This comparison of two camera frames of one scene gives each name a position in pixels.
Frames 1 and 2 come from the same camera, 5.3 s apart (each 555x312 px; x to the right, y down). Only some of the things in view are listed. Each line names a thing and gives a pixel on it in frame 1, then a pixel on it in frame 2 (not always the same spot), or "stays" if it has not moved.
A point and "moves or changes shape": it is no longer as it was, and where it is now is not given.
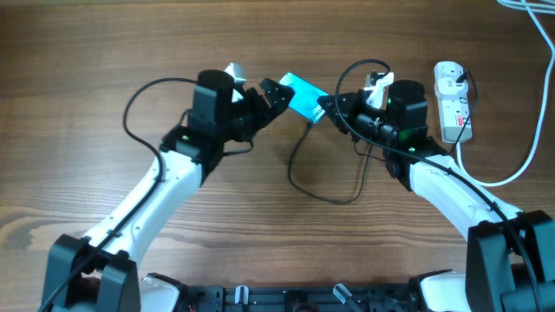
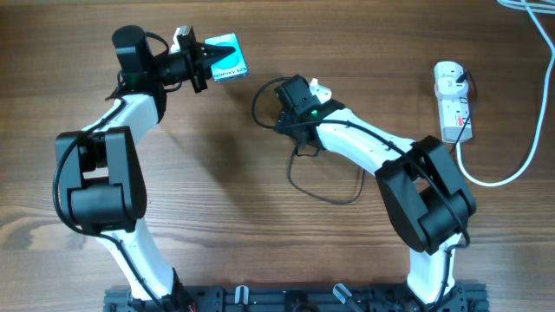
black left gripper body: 248,113 to 183,66
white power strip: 453,110 stays
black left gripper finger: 278,96 to 207,54
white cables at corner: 544,7 stays
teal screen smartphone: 304,101 moves or changes shape
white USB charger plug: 449,86 stays
